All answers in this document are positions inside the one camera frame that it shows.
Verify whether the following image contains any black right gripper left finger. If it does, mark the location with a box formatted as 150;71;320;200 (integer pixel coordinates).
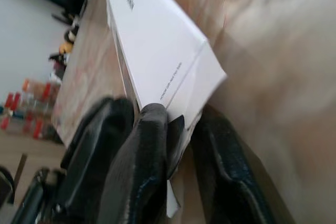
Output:
52;97;186;224

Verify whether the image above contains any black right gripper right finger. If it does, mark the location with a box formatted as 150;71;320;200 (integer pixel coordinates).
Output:
191;104;277;224

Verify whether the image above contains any white cardboard box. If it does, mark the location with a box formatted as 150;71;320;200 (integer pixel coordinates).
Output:
104;0;228;218

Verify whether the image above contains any rack of red bottles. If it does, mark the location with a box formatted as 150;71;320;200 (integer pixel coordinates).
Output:
0;77;61;141

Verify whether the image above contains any yellow and black toy figure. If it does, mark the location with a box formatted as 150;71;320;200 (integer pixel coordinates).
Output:
58;26;79;55

